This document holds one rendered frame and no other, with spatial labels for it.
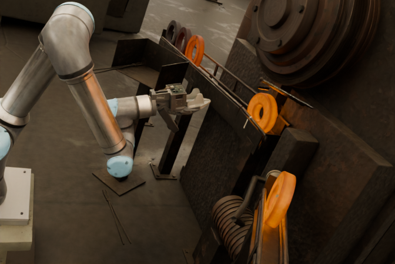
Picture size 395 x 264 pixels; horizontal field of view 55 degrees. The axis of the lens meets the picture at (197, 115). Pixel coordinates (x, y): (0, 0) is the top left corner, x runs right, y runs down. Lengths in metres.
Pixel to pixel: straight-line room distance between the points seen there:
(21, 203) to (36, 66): 0.45
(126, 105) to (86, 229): 0.72
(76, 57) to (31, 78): 0.23
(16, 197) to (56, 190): 0.57
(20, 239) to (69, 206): 0.59
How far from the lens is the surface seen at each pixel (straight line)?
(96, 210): 1.86
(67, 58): 1.00
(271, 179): 1.14
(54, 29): 1.03
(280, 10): 1.26
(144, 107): 1.23
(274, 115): 1.40
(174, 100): 1.24
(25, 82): 1.22
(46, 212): 1.81
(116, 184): 2.01
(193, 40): 2.07
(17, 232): 1.32
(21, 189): 1.40
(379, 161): 1.17
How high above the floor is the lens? 1.26
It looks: 25 degrees down
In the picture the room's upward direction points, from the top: 21 degrees clockwise
